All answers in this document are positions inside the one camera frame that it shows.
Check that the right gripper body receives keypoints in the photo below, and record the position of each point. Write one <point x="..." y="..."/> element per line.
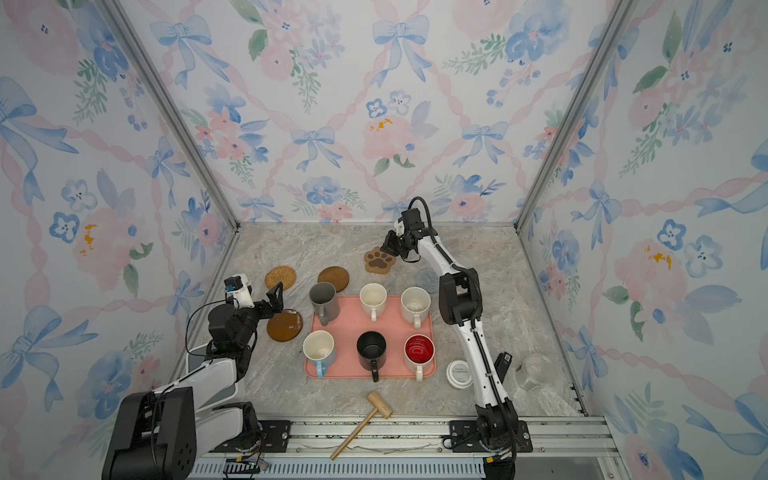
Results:
<point x="396" y="246"/>

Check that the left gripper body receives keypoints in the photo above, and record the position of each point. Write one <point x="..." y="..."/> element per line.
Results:
<point x="258" y="313"/>

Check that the woven rattan coaster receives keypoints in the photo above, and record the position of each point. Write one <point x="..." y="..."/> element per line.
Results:
<point x="284" y="275"/>

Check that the paw shaped wooden coaster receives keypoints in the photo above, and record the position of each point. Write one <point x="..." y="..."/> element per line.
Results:
<point x="377" y="261"/>

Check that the grey blue woven coaster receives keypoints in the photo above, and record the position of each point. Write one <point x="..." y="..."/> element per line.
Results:
<point x="428" y="280"/>

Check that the brown cork round coaster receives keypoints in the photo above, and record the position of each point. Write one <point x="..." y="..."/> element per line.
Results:
<point x="337" y="276"/>

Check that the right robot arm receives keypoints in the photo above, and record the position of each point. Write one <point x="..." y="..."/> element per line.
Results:
<point x="461" y="306"/>

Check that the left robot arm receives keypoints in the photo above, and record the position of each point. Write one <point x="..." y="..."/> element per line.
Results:
<point x="160" y="434"/>

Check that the dark brown glossy coaster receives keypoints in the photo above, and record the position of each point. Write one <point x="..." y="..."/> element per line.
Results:
<point x="285" y="326"/>

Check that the grey mug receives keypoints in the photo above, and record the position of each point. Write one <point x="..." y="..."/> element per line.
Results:
<point x="323" y="297"/>

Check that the cream mug right back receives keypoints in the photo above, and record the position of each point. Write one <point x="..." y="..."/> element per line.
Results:
<point x="415" y="306"/>

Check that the cream mug middle back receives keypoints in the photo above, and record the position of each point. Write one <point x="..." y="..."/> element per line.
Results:
<point x="373" y="298"/>

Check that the pink tray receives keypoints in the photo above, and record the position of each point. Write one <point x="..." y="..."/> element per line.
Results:
<point x="352" y="322"/>

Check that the red interior white mug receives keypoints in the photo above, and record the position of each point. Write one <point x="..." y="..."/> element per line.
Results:
<point x="419" y="354"/>

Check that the black mug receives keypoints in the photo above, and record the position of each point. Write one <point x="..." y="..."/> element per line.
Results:
<point x="371" y="348"/>

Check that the white round lidded jar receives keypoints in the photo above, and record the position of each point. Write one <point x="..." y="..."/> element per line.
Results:
<point x="459" y="375"/>

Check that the black stapler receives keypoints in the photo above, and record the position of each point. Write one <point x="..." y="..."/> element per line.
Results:
<point x="502" y="365"/>

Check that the clear glass jar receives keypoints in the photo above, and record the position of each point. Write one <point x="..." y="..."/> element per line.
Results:
<point x="535" y="371"/>

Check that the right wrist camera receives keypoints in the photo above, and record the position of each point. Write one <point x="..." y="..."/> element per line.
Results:
<point x="399" y="227"/>

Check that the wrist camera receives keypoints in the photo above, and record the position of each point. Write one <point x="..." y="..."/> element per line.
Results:
<point x="238" y="291"/>
<point x="399" y="227"/>

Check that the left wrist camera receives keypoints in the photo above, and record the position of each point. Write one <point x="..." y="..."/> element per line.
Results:
<point x="238" y="291"/>

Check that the blue handled cream mug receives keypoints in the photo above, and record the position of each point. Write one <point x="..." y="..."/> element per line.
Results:
<point x="319" y="348"/>

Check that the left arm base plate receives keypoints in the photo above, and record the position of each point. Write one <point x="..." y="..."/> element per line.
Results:
<point x="268" y="436"/>

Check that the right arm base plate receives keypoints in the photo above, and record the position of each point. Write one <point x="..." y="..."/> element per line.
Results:
<point x="466" y="437"/>

